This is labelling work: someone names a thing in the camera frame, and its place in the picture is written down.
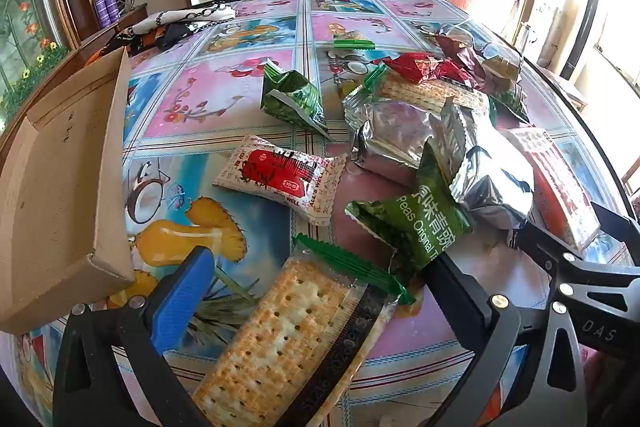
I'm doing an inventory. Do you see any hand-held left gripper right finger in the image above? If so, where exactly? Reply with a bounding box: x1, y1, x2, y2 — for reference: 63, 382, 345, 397
425, 254, 588, 427

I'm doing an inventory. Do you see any green pea packet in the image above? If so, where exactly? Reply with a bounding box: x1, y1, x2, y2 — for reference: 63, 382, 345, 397
260, 58, 332, 140
345, 142, 473, 283

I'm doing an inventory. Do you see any clear plastic wrapper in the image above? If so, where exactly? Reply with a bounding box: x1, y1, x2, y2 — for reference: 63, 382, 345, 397
437, 21, 483, 45

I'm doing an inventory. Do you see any dark green snack packet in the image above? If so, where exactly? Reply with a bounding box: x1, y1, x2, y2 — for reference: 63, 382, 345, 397
492, 79, 528, 122

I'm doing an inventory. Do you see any printed tablecloth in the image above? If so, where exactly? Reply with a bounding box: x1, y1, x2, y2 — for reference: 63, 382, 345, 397
10, 0, 633, 427

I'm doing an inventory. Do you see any cardboard box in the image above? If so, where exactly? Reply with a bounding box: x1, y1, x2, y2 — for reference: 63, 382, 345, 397
0, 47, 136, 335

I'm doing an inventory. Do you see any patterned scarf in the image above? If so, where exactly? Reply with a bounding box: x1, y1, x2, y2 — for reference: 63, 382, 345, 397
115, 2, 238, 52

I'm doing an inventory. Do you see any wooden cabinet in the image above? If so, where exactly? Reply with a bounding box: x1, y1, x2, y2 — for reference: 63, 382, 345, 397
75, 2, 149, 52

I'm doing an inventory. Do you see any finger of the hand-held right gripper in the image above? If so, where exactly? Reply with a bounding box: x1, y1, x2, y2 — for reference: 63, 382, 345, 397
512, 227, 581, 280
592, 203, 640, 253

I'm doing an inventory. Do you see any tan snack packet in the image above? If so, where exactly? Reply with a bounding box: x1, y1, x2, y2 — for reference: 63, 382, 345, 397
482, 44, 523, 80

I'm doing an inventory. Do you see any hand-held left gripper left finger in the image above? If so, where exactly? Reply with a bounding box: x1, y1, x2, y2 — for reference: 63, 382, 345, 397
52, 247, 216, 427

